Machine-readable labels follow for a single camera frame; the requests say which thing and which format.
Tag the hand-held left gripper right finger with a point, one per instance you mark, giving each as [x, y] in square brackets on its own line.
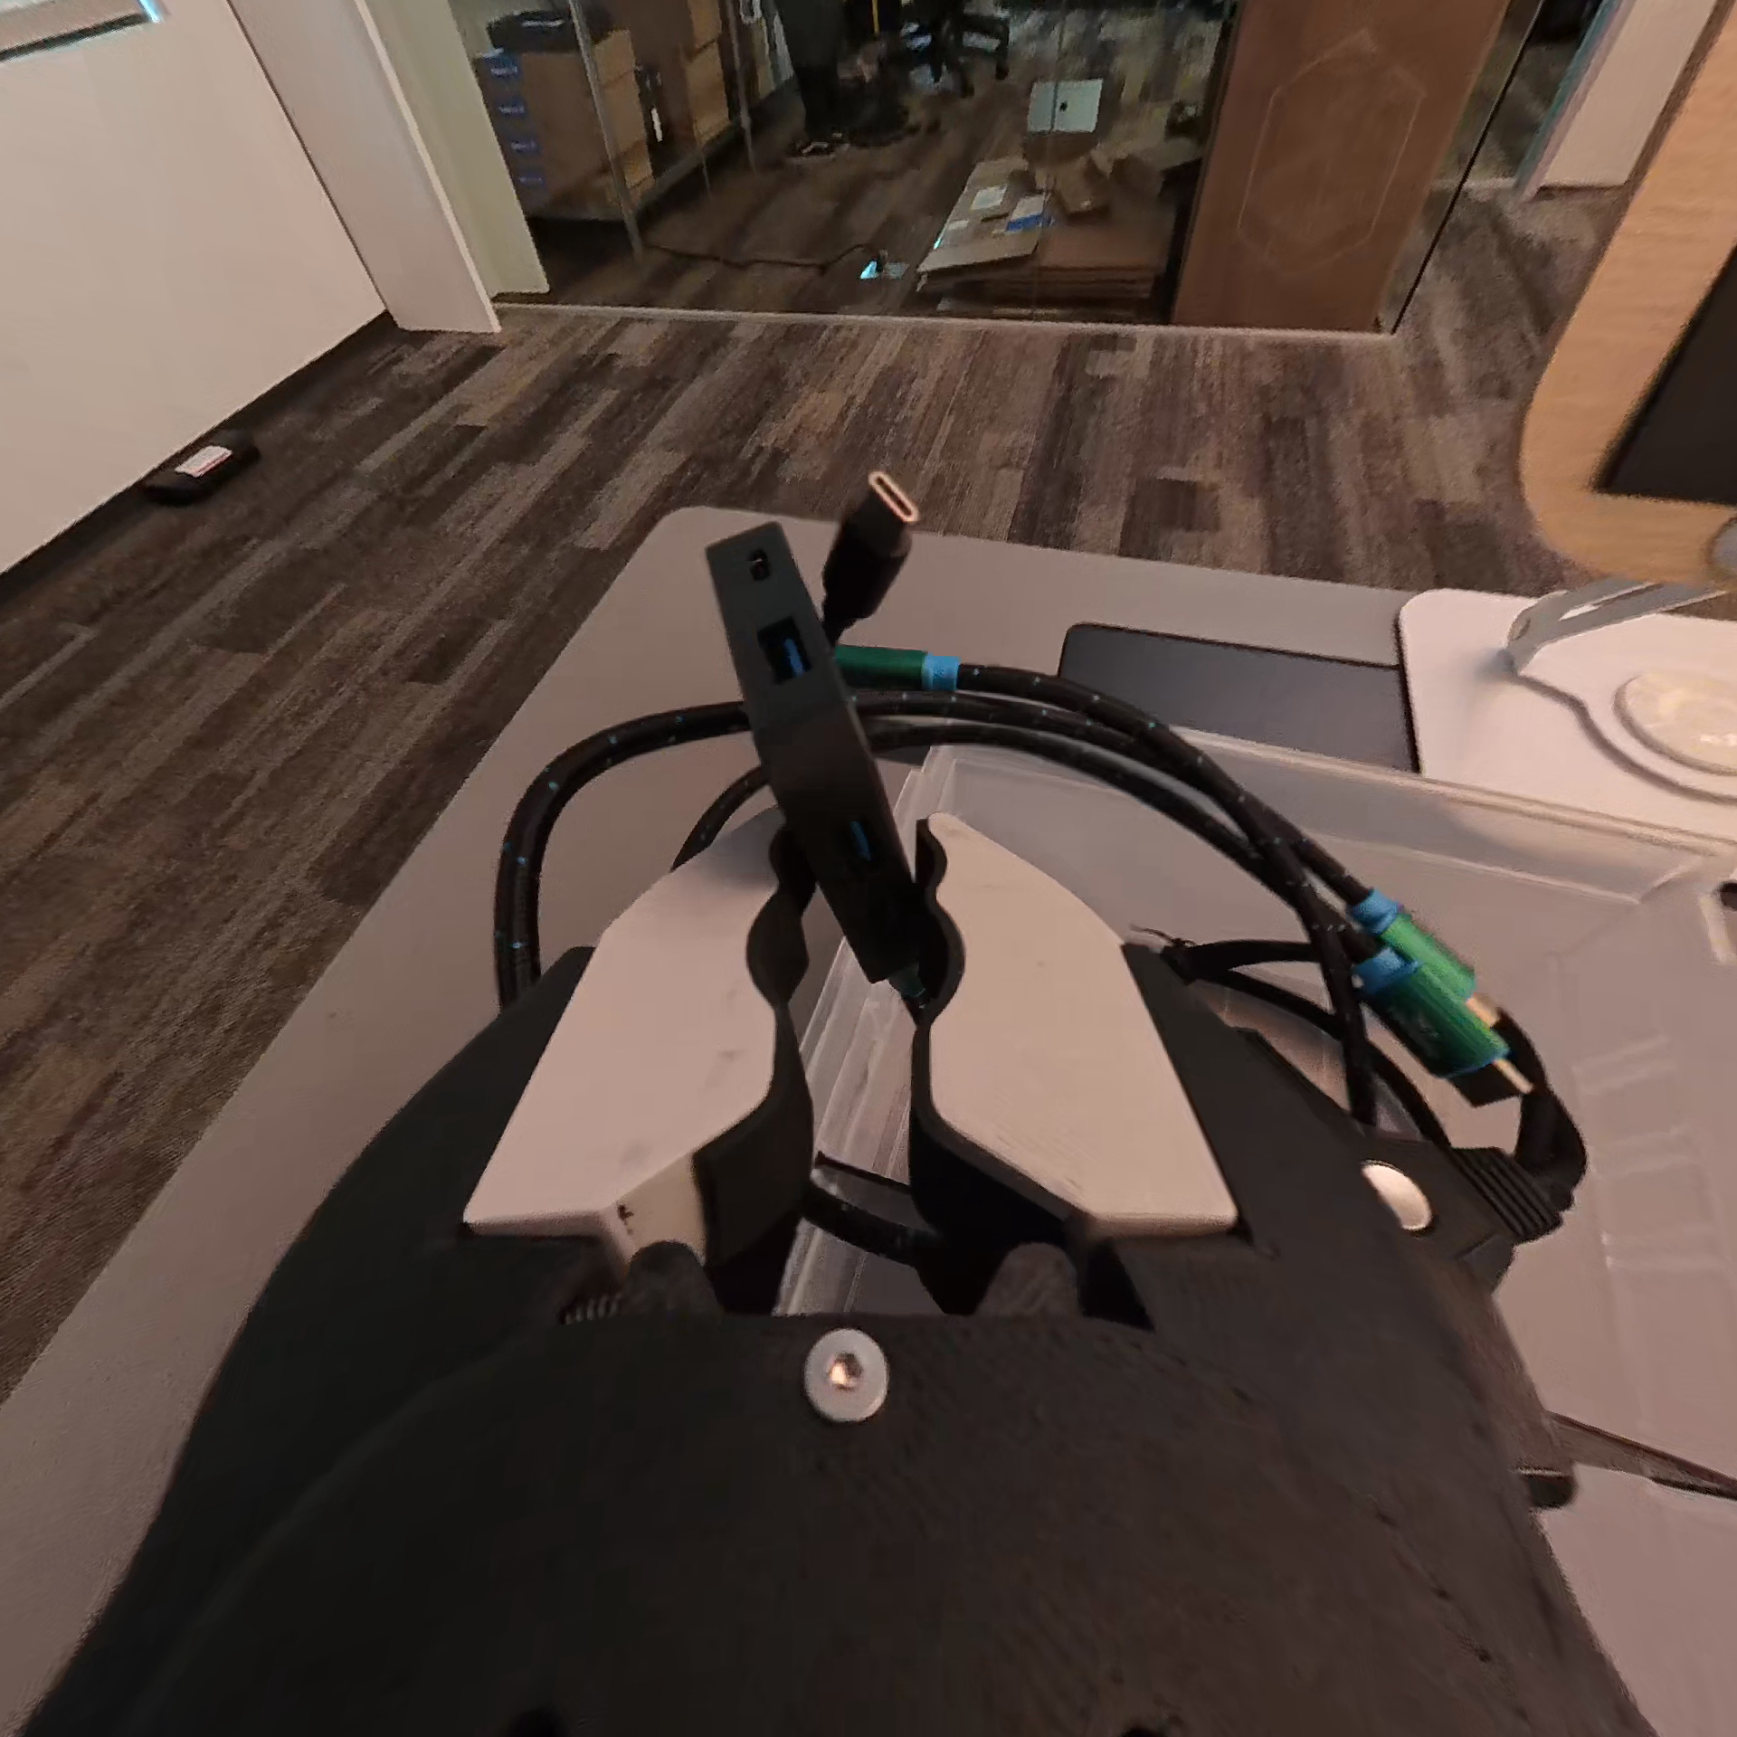
[1072, 1072]

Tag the small black case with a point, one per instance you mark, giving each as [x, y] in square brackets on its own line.
[203, 466]

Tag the flattened cardboard boxes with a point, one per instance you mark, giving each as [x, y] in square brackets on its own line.
[1059, 231]

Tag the clear plastic bin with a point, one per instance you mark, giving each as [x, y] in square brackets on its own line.
[1628, 1289]

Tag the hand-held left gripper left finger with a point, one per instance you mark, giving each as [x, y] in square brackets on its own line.
[625, 1072]

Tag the black device with silver button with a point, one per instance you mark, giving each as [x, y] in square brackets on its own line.
[1397, 1195]

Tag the black square adapter hub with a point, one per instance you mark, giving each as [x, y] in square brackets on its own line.
[815, 815]

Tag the stacked cardboard boxes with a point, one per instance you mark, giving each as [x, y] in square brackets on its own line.
[569, 123]

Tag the sign stand with white base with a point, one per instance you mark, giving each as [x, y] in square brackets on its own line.
[1494, 707]

